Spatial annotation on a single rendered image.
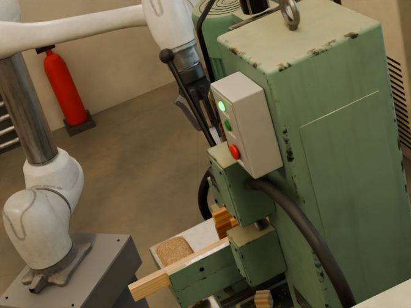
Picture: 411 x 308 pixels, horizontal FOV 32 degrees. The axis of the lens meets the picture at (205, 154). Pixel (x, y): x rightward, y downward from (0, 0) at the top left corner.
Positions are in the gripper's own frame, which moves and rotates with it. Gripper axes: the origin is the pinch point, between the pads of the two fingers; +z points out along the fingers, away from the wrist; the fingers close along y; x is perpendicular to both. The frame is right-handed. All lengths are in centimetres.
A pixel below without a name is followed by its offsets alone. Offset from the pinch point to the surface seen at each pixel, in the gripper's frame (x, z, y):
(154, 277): -14.1, 20.8, -29.4
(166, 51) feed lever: -14.3, -27.6, -6.3
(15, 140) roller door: 302, 29, -59
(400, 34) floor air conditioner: 94, 19, 110
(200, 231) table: 0.4, 21.2, -12.8
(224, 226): -8.8, 19.1, -8.0
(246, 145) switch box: -61, -14, -9
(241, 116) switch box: -62, -19, -8
